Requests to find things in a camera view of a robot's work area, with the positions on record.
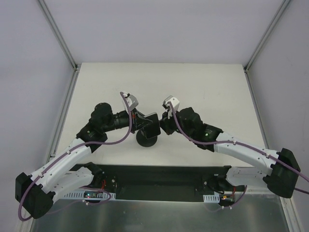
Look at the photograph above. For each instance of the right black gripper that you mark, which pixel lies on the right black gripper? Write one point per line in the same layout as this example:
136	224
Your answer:
170	123

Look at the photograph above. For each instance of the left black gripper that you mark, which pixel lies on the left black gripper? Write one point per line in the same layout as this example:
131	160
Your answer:
138	119

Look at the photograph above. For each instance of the black smartphone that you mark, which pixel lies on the black smartphone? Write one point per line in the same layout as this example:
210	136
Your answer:
152	128

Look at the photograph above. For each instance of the black round phone stand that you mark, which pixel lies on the black round phone stand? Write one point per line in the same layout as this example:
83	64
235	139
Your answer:
143	141

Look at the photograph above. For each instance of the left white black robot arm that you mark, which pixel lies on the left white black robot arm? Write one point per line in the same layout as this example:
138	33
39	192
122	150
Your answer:
37	192

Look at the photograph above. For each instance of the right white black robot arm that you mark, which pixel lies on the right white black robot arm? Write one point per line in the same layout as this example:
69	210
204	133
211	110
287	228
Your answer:
276	170

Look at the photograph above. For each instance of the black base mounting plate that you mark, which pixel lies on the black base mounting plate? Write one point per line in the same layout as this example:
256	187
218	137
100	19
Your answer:
165	183

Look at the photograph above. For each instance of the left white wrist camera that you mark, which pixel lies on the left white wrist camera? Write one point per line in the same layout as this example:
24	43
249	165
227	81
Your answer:
129	101

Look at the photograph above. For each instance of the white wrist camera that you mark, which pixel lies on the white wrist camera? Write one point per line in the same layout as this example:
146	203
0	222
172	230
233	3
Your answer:
171	105
129	101

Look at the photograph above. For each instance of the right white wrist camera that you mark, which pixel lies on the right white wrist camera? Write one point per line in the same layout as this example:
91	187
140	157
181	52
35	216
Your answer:
171	105

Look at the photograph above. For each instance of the right white cable duct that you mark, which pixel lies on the right white cable duct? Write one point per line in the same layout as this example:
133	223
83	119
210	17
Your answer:
215	198

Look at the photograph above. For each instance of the white cable duct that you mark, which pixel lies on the white cable duct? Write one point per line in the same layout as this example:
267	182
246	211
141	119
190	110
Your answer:
89	195
215	198

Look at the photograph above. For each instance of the left white cable duct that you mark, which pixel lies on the left white cable duct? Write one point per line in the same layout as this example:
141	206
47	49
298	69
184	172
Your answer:
89	195

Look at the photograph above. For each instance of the left aluminium frame post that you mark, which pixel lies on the left aluminium frame post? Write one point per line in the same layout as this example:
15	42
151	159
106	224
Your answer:
57	34

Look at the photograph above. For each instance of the aluminium frame post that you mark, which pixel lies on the aluminium frame post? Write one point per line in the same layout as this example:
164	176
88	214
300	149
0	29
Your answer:
57	34
266	35

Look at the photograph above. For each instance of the right aluminium frame post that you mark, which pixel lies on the right aluminium frame post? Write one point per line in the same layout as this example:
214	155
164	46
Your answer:
266	35

